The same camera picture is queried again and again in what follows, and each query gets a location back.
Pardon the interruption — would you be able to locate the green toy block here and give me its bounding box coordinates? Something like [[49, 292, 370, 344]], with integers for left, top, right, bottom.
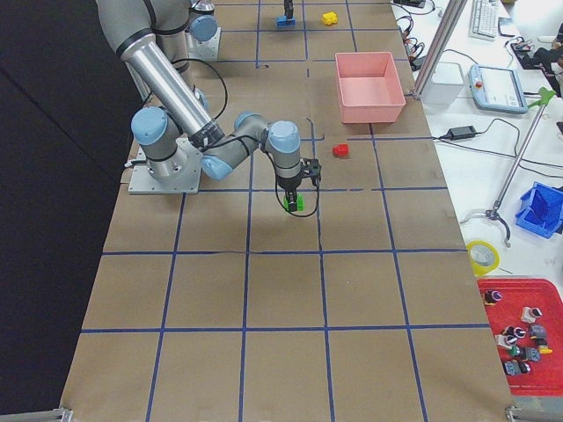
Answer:
[[283, 193, 304, 213]]

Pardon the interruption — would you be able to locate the red parts tray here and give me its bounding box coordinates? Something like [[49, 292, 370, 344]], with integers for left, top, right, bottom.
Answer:
[[478, 278, 562, 397]]

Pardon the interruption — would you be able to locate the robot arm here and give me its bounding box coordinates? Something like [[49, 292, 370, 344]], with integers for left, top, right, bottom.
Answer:
[[186, 0, 296, 42], [97, 1, 321, 215]]

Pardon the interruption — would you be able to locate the white square device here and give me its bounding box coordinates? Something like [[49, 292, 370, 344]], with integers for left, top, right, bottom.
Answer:
[[422, 62, 464, 105]]

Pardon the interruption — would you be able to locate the blue toy block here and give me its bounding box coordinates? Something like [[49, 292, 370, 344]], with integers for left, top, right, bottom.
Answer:
[[275, 16, 296, 29]]

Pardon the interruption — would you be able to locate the pink plastic box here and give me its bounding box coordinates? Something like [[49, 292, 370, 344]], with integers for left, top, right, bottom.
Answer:
[[335, 52, 406, 124]]

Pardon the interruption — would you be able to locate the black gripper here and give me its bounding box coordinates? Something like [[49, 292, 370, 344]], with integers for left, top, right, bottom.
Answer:
[[275, 157, 322, 207], [283, 0, 294, 18]]

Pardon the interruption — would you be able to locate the yellow tape roll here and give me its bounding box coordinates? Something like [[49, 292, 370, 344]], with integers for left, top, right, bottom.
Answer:
[[467, 240, 500, 277]]

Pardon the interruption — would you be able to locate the brown paper table cover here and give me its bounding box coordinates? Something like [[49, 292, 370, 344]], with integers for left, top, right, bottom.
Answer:
[[62, 1, 511, 421]]

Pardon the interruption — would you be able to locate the teach pendant tablet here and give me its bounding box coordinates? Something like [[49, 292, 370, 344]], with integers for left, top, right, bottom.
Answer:
[[468, 64, 528, 114]]

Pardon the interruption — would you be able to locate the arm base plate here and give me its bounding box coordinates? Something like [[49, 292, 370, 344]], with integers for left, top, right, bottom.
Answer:
[[186, 27, 222, 62], [128, 137, 201, 194]]

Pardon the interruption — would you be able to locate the reacher grabber tool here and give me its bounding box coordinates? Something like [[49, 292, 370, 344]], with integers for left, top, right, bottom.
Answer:
[[459, 87, 556, 248]]

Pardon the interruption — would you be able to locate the white keyboard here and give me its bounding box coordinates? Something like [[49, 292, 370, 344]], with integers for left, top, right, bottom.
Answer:
[[468, 0, 500, 41]]

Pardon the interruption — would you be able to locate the blue storage bin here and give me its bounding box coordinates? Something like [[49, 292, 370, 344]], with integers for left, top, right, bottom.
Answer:
[[515, 182, 562, 239]]

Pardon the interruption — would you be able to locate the aluminium frame post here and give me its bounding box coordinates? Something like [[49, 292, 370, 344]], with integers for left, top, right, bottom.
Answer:
[[413, 0, 467, 99]]

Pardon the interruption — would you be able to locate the black power adapter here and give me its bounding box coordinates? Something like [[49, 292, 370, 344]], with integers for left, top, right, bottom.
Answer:
[[445, 126, 478, 141]]

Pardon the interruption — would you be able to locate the red toy block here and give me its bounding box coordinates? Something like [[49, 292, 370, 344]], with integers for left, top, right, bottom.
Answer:
[[332, 143, 349, 158]]

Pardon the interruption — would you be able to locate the yellow toy block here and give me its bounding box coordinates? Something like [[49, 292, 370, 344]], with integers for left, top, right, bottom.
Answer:
[[321, 11, 338, 25]]

